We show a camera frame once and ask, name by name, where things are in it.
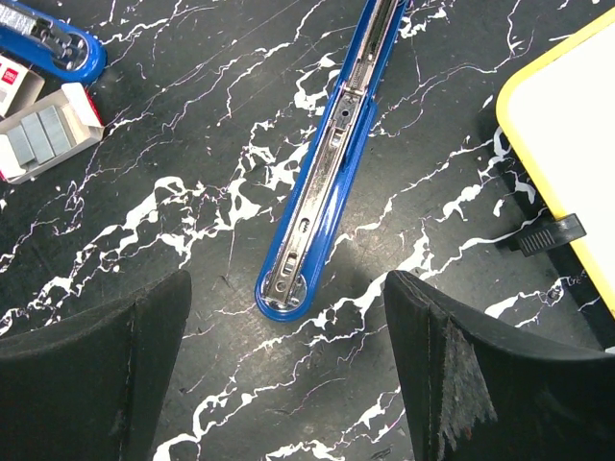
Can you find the small whiteboard orange frame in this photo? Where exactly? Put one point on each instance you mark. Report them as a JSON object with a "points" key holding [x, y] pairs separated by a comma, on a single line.
{"points": [[557, 112]]}

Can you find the staple tray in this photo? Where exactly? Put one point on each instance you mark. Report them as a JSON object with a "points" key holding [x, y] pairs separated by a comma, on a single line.
{"points": [[81, 118]]}

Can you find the red white staple box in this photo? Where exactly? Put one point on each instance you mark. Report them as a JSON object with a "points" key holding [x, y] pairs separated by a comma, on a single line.
{"points": [[19, 87]]}

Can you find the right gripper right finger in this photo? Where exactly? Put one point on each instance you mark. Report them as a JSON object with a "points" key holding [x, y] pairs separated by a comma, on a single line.
{"points": [[476, 388]]}

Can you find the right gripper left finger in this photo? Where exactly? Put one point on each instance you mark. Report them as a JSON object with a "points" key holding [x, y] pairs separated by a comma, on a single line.
{"points": [[92, 386]]}

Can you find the staples strip in box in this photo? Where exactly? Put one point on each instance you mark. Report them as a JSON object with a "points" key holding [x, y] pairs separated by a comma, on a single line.
{"points": [[39, 137]]}

